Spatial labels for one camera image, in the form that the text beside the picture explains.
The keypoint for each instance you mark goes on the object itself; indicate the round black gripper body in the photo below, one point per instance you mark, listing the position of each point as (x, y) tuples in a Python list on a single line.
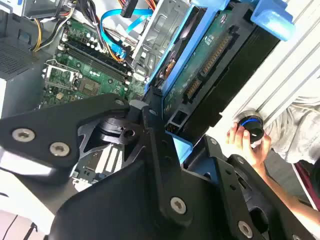
[(120, 207)]

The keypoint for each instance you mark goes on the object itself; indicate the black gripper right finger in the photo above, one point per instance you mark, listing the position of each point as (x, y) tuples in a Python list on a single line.
[(232, 190)]

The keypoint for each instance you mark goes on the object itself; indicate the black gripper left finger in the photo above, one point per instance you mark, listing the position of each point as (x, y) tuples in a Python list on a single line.
[(37, 140)]

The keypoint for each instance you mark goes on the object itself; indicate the hard disk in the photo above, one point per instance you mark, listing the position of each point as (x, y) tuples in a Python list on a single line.
[(200, 75)]

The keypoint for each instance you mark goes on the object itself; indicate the person's bare hand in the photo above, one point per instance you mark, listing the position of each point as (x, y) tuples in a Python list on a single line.
[(252, 152)]

